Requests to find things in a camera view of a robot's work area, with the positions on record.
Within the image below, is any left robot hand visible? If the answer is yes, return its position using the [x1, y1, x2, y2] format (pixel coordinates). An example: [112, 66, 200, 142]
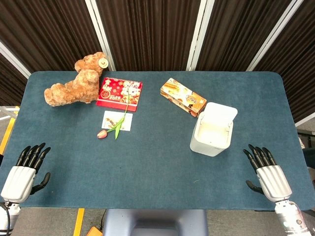
[0, 142, 52, 204]

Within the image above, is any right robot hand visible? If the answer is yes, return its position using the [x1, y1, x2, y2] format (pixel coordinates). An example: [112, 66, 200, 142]
[243, 144, 293, 203]

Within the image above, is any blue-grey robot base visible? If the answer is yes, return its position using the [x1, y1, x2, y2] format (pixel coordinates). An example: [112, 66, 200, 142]
[102, 208, 209, 236]

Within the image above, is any white open-lid container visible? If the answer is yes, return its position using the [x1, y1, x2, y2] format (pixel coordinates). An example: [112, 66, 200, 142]
[189, 112, 233, 157]

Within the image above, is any white plastic container lid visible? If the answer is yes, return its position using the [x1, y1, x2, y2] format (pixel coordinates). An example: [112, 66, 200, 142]
[201, 102, 239, 129]

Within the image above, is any orange floor device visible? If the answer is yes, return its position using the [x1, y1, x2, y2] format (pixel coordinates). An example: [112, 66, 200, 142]
[86, 226, 103, 236]

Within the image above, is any brown teddy bear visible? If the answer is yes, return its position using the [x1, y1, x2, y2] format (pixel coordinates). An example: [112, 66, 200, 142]
[44, 51, 109, 107]

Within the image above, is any artificial pink tulip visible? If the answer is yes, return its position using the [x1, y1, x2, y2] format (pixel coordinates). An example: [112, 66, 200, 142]
[96, 88, 130, 140]

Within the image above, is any white picture card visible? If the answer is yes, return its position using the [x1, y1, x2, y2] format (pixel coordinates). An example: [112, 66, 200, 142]
[101, 110, 133, 132]

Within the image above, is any orange snack box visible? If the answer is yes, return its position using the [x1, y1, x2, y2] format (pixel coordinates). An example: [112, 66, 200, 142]
[159, 78, 208, 118]

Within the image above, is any blue table mat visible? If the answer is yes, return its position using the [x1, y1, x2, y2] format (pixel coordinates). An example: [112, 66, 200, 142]
[0, 70, 315, 211]

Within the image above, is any red desk calendar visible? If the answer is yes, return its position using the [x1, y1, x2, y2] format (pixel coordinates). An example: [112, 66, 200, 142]
[95, 77, 143, 108]

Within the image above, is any black cable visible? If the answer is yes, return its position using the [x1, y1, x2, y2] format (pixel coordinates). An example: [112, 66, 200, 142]
[0, 201, 12, 236]

